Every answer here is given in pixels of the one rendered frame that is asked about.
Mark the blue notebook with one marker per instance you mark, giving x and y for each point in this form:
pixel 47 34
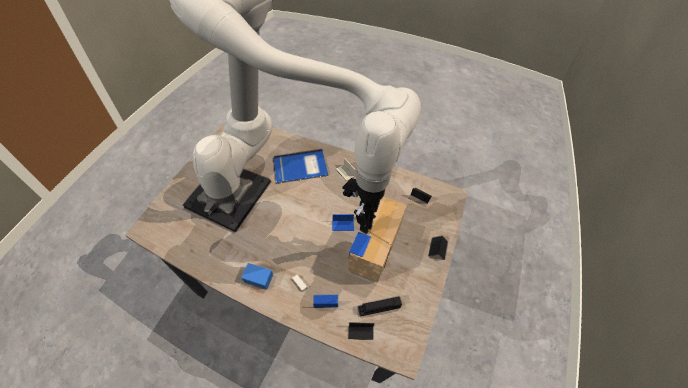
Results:
pixel 300 166

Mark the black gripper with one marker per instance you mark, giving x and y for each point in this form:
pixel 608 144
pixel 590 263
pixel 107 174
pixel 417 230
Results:
pixel 367 199

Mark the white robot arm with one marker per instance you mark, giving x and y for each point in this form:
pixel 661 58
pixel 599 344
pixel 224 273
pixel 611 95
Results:
pixel 218 165

